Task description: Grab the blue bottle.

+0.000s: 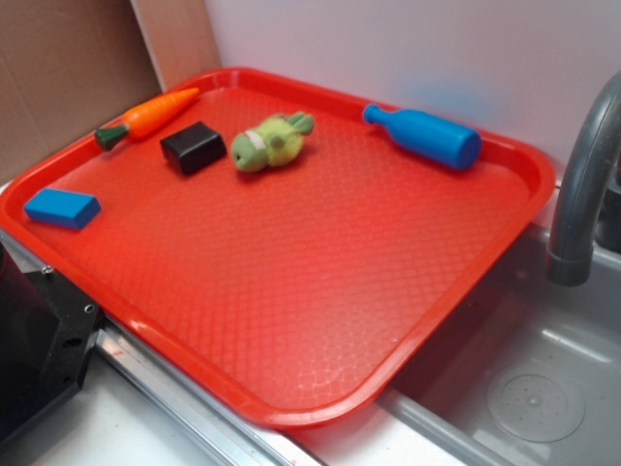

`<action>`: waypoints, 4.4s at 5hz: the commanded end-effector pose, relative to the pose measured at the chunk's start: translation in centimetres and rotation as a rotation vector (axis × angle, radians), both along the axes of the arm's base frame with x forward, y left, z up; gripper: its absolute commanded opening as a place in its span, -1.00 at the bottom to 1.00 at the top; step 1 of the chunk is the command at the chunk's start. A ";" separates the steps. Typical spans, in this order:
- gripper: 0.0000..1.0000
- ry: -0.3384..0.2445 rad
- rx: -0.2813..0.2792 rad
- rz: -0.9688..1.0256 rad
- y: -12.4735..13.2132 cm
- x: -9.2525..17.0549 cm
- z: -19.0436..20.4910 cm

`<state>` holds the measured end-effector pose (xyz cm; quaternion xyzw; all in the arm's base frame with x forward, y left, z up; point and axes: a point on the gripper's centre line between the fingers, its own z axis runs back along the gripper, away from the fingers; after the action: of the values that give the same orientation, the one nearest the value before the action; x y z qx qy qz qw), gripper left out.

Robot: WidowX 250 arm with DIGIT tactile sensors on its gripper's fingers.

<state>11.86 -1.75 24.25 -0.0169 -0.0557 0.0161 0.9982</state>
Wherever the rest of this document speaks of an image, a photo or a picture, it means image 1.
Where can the blue toy bottle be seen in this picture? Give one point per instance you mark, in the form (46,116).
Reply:
(448,143)

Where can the red plastic tray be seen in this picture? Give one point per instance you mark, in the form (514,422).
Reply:
(296,294)

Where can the green plush fish toy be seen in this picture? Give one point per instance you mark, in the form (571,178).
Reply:
(275,142)

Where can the black rectangular block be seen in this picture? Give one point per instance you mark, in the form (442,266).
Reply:
(193,148)

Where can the orange toy carrot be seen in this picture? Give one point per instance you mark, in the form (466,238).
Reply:
(140,121)

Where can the blue rectangular block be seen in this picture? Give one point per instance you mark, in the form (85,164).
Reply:
(63,208)

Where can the grey plastic sink basin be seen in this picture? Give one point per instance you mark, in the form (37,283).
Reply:
(524,371)

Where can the grey sink faucet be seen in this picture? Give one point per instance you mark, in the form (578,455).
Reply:
(587,211)

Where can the brown cardboard panel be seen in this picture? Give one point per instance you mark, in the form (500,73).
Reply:
(69,66)

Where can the silver metal rail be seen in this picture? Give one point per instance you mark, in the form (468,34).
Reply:
(135,409)

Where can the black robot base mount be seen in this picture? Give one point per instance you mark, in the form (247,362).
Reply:
(48,329)

